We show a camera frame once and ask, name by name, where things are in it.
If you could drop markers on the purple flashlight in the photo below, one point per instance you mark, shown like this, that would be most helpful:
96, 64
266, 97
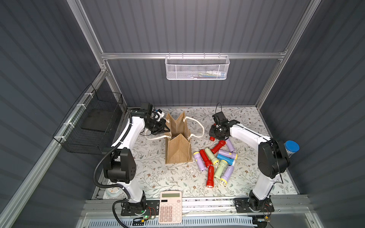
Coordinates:
226, 176
199, 160
230, 146

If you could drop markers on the blue flashlight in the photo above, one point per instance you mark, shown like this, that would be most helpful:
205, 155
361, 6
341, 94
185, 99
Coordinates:
230, 161

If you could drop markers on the pink calculator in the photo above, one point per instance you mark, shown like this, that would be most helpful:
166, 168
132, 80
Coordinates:
170, 207

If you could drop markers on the green flashlight lower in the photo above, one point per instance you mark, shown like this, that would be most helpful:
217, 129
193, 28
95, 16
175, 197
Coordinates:
220, 169

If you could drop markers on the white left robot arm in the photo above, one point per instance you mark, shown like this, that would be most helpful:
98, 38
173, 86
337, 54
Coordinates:
119, 165

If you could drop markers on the blue-lidded cylinder container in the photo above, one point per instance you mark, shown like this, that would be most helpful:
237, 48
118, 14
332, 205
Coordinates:
291, 147

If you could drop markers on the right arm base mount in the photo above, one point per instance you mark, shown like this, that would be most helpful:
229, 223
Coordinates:
251, 204

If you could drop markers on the red flashlight bottom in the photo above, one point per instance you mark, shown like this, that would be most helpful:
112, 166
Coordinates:
210, 177

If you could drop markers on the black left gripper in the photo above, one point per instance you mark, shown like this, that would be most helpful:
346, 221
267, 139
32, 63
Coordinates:
159, 127

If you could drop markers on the white wire mesh basket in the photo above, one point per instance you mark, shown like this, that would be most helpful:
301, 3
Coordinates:
180, 67

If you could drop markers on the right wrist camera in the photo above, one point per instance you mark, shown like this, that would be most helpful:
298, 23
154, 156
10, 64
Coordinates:
219, 118

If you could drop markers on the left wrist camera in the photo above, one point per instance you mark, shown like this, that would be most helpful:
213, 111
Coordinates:
150, 113

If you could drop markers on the green flashlight upper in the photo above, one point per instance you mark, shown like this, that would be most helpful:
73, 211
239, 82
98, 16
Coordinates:
211, 156

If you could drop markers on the purple flashlight bottom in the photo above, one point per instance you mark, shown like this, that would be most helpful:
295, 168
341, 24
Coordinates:
226, 176

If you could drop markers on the brown paper tote bag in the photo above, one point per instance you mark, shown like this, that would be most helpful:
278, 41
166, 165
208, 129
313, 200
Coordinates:
178, 148

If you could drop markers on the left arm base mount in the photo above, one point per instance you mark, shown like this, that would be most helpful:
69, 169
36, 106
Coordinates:
147, 207

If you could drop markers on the purple flashlight horizontal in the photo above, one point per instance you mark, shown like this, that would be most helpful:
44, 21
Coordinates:
232, 155

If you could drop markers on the black wire basket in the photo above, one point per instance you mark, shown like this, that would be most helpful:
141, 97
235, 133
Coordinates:
93, 123

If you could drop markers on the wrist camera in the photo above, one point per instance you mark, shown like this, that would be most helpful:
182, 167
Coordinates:
150, 113
219, 118

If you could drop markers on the markers in white basket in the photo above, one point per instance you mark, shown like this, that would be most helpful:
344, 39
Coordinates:
210, 75

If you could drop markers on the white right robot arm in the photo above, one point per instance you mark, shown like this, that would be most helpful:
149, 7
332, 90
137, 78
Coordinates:
273, 159

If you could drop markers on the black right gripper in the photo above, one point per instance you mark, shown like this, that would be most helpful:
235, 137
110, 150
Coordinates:
217, 132

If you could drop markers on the green flashlight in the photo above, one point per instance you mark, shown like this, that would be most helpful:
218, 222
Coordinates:
211, 156
220, 169

